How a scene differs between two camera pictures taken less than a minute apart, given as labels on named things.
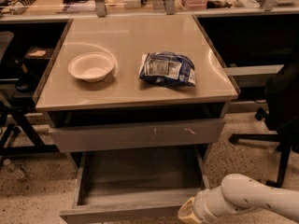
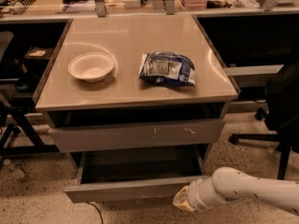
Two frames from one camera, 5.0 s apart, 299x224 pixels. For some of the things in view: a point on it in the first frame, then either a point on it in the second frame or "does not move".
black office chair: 281,116 does not move
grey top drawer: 136,135 does not move
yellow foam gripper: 199,205 -> 192,195
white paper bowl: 91,67 does not move
